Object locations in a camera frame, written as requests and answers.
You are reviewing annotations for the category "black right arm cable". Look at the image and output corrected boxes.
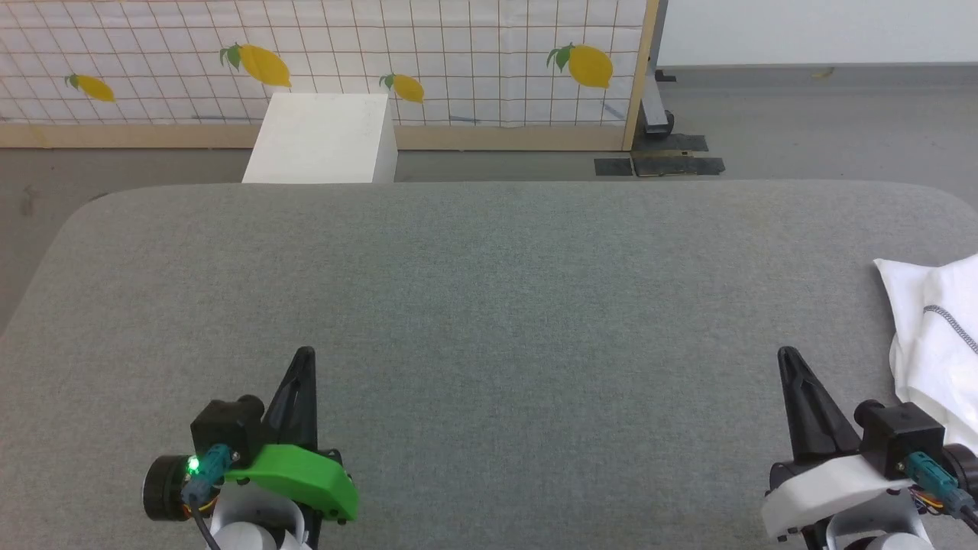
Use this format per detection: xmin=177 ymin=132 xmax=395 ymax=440
xmin=950 ymin=497 xmax=978 ymax=537

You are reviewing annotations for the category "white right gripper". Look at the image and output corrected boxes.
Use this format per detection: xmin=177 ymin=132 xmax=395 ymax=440
xmin=761 ymin=345 xmax=904 ymax=541

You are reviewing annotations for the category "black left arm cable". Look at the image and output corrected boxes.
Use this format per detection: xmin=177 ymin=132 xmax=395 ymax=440
xmin=189 ymin=489 xmax=224 ymax=550

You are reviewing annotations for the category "white box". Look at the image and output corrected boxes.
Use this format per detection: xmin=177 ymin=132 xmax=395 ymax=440
xmin=241 ymin=92 xmax=400 ymax=185

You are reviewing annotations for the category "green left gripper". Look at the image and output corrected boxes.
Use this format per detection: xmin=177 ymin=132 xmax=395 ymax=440
xmin=224 ymin=345 xmax=361 ymax=526

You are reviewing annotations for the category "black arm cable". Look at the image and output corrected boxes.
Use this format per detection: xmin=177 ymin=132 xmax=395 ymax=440
xmin=189 ymin=489 xmax=224 ymax=550
xmin=950 ymin=497 xmax=978 ymax=537

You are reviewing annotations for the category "grey stand leg with caster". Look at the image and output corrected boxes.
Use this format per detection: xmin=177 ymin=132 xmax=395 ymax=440
xmin=640 ymin=67 xmax=678 ymax=139

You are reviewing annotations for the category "lemon print grid screen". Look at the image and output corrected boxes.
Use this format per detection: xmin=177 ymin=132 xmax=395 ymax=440
xmin=0 ymin=0 xmax=660 ymax=152

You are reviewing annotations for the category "white garment with grey trim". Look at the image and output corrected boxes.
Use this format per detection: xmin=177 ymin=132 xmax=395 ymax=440
xmin=873 ymin=253 xmax=978 ymax=453

